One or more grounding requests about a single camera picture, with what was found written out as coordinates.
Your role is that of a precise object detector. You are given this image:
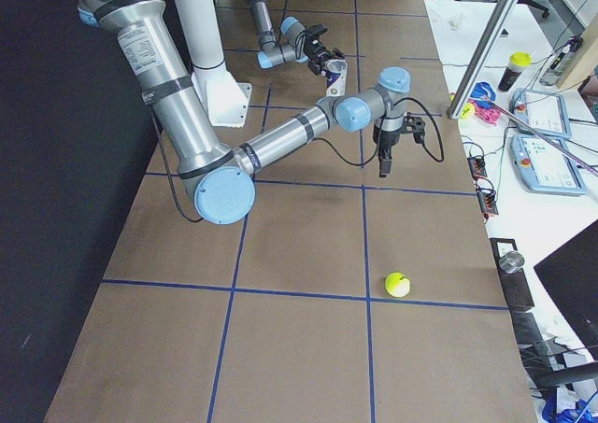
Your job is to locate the blue teach pendant far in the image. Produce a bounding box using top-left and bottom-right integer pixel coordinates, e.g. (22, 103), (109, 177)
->
(510, 88), (572, 139)

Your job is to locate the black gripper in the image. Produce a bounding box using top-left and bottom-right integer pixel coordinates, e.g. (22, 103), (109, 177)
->
(373, 119), (403, 178)
(303, 23), (345, 77)

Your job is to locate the silver metal knob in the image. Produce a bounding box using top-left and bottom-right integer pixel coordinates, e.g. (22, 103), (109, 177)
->
(498, 250), (525, 274)

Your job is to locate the dark bottle yellow lid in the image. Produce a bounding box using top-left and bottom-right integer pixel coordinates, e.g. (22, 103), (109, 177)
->
(497, 51), (532, 92)

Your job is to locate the white tennis ball can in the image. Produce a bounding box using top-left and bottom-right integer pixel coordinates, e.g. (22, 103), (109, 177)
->
(325, 59), (348, 96)

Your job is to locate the orange black connector board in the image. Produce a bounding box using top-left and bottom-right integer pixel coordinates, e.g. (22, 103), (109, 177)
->
(467, 155), (499, 220)

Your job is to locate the blue teach pendant near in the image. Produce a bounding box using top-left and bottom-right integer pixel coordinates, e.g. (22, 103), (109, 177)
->
(510, 134), (587, 196)

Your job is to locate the black monitor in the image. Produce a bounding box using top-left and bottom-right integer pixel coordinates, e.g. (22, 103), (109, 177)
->
(534, 221), (598, 359)

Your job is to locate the pink and blue toy pile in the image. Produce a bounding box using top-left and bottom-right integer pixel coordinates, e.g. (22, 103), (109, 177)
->
(469, 82), (502, 126)

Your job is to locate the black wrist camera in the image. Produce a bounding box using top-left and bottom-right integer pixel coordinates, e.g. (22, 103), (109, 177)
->
(401, 113), (425, 146)

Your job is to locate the aluminium frame post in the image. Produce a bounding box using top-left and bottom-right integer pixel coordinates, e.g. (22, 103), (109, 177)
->
(447, 0), (518, 120)

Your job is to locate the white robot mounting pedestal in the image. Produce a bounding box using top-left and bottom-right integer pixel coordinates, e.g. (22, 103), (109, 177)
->
(174, 0), (251, 128)

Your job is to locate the yellow ball among toys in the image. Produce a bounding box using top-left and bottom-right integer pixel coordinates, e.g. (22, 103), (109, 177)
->
(460, 102), (476, 120)

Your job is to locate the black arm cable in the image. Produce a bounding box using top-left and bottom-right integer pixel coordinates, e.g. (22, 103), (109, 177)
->
(156, 96), (446, 222)

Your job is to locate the blue teach pendant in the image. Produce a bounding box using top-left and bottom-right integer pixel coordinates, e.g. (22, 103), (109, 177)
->
(510, 88), (572, 139)
(510, 134), (587, 196)

